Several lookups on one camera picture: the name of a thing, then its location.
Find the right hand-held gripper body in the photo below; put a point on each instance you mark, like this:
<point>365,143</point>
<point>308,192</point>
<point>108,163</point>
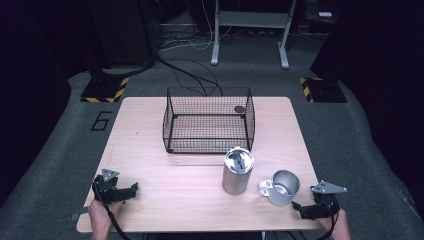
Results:
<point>326,200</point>

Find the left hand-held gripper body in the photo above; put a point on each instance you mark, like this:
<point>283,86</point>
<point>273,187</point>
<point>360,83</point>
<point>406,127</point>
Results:
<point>107,189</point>

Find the steel tumbler with lid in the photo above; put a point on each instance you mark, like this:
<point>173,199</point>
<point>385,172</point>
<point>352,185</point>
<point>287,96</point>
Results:
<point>237,171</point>

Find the person's left hand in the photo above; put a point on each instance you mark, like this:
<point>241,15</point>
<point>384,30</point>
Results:
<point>101,215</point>

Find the person's right hand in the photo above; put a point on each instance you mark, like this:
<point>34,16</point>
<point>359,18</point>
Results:
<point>336,226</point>

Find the black striped stand base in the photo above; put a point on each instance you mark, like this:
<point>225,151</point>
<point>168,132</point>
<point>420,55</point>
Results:
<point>321,90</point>
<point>106,89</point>

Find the dark round disc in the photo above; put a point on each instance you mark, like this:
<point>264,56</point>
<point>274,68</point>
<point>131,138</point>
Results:
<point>239,109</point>

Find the black cabinet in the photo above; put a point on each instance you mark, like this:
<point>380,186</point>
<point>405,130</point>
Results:
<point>121,31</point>

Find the small white box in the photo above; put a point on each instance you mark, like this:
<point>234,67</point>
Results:
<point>325,14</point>

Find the grey table edge bracket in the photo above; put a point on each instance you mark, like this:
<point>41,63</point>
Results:
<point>79,213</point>

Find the white metal stand frame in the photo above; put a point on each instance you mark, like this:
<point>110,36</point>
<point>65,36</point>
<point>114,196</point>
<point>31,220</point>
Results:
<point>253,20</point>

